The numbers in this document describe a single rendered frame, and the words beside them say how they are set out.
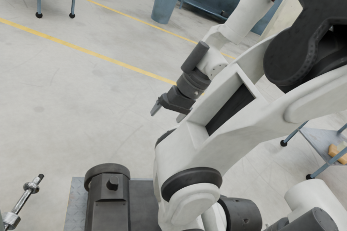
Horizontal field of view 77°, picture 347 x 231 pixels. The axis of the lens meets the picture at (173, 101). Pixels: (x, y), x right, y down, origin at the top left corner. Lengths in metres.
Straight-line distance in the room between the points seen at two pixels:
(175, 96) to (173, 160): 0.24
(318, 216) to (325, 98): 0.17
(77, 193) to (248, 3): 1.01
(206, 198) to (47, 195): 1.24
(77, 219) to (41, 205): 0.51
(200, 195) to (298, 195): 0.19
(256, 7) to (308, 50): 0.24
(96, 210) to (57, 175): 0.80
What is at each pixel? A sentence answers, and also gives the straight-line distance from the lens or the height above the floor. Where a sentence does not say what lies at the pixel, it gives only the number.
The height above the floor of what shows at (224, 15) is 0.27.
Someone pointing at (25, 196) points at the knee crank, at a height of 0.56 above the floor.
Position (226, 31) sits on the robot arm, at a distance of 0.61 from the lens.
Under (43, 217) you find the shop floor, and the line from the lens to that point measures 1.56.
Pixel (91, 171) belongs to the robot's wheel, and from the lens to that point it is 1.03.
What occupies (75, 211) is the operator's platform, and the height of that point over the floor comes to 0.40.
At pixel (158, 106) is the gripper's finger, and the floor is 1.00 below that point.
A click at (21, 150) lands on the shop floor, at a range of 1.81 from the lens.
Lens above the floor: 1.42
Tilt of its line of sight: 34 degrees down
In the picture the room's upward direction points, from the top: 25 degrees clockwise
